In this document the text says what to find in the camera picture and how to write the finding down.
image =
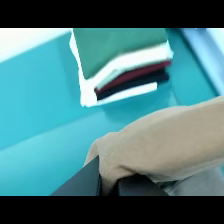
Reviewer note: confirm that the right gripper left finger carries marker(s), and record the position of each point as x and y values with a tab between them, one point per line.
83	181

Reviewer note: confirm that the white garment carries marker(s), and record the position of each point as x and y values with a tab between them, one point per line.
130	61

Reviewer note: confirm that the dark red garment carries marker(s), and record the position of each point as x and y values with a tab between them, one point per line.
133	76

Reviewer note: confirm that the beige T-shirt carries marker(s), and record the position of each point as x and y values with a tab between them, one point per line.
160	140

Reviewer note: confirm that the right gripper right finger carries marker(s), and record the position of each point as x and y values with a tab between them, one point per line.
140	186

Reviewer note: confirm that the black garment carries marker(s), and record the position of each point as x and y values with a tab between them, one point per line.
133	83

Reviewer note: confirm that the silver frame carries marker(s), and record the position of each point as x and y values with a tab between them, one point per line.
206	53

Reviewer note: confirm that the green garment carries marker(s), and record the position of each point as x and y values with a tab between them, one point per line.
113	46

